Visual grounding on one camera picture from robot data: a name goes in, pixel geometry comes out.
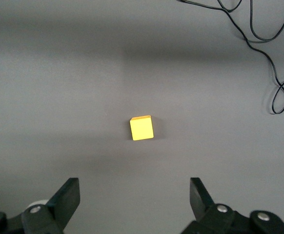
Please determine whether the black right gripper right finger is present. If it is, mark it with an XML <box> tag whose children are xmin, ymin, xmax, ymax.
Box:
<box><xmin>181</xmin><ymin>177</ymin><xmax>284</xmax><ymax>234</ymax></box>

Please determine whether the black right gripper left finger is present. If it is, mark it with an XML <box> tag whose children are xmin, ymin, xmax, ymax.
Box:
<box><xmin>0</xmin><ymin>177</ymin><xmax>81</xmax><ymax>234</ymax></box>

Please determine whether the yellow cube block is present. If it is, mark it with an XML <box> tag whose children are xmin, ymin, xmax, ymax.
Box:
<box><xmin>129</xmin><ymin>115</ymin><xmax>155</xmax><ymax>141</ymax></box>

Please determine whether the thin black cable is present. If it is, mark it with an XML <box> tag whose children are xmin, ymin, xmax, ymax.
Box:
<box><xmin>216</xmin><ymin>0</ymin><xmax>284</xmax><ymax>44</ymax></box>
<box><xmin>176</xmin><ymin>0</ymin><xmax>284</xmax><ymax>115</ymax></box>

